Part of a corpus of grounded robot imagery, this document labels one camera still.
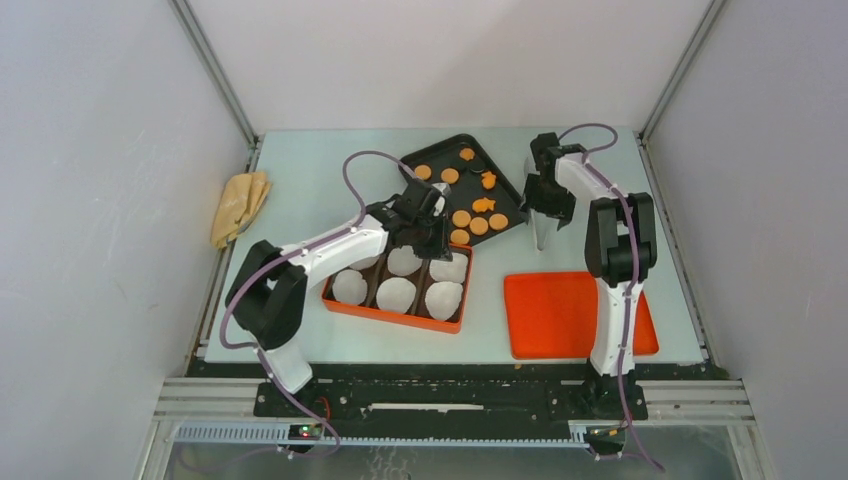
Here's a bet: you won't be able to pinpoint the orange shell cookie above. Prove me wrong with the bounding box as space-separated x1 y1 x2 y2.
459 147 476 161

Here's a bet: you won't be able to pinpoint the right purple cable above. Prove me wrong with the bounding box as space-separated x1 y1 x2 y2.
558 123 666 474

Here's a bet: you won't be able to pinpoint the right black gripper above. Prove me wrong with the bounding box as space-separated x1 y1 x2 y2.
516 174 575 230

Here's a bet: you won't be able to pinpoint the white paper cup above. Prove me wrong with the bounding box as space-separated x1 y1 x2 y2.
386 245 423 277
375 277 417 314
349 255 380 271
331 269 368 305
424 281 463 321
429 253 469 284

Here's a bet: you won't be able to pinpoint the orange compartment box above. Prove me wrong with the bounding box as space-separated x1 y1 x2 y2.
321 245 473 334

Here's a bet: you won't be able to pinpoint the orange box lid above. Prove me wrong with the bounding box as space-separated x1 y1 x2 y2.
503 270 660 362

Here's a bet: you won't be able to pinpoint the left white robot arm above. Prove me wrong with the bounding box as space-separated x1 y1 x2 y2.
224 178 451 417

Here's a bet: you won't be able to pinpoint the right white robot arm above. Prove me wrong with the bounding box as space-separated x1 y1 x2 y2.
521 132 658 418

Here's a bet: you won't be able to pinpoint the tan cloth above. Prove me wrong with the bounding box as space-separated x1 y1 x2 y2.
210 171 272 249

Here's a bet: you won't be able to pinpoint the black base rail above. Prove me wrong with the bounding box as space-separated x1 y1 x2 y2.
253 364 648 441

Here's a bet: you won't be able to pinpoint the orange fish cookie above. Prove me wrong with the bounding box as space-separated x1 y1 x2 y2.
481 171 497 191
472 197 496 214

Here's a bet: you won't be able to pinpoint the metal tongs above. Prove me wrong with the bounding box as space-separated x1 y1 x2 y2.
523 155 561 252

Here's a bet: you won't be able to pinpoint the black cookie tray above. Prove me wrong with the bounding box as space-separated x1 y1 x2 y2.
401 133 527 246

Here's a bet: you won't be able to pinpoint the round orange cookie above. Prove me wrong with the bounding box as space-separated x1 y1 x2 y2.
450 228 470 245
488 213 509 231
440 168 460 185
468 217 489 236
451 210 472 228
414 164 432 181

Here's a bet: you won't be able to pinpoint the black sandwich cookie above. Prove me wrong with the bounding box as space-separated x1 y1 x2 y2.
467 159 486 175

